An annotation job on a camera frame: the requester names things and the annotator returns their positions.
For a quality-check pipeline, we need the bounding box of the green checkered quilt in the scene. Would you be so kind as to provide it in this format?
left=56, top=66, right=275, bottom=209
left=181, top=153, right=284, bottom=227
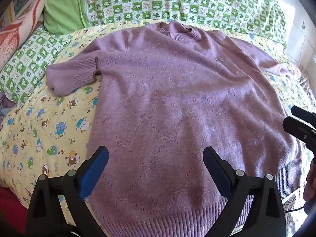
left=0, top=27, right=68, bottom=104

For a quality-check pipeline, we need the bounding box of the black cable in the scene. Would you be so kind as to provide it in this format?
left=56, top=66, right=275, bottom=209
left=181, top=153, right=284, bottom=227
left=284, top=201, right=308, bottom=213

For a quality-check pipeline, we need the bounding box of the green checked quilt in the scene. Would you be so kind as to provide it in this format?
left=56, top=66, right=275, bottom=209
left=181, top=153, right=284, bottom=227
left=43, top=0, right=288, bottom=48

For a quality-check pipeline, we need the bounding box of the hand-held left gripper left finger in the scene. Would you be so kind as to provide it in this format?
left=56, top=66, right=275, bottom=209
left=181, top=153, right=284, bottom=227
left=26, top=146, right=110, bottom=237

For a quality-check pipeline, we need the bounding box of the person's right hand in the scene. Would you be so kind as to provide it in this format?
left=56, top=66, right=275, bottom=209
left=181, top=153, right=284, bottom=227
left=303, top=162, right=316, bottom=202

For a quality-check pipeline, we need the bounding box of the yellow cartoon bear bed sheet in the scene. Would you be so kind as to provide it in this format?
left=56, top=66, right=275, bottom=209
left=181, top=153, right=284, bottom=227
left=0, top=21, right=314, bottom=237

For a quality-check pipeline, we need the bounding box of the plaid bed sheet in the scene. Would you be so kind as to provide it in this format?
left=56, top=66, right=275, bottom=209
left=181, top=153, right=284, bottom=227
left=284, top=75, right=316, bottom=228

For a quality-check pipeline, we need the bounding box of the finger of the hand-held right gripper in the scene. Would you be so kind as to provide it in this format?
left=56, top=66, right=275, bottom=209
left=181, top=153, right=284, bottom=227
left=291, top=105, right=316, bottom=122
left=282, top=116, right=316, bottom=151

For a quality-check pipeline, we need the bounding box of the purple knit sweater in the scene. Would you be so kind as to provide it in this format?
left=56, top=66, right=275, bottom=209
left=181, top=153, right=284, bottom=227
left=46, top=20, right=303, bottom=237

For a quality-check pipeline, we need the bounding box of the orange patterned blanket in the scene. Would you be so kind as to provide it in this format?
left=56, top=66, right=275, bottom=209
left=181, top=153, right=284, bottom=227
left=0, top=0, right=47, bottom=67

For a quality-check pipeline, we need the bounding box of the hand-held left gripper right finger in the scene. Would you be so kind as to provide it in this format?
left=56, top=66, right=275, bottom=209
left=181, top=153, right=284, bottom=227
left=202, top=146, right=287, bottom=237

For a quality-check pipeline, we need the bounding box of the red cloth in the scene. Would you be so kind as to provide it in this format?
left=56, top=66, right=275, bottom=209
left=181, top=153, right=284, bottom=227
left=0, top=186, right=29, bottom=237

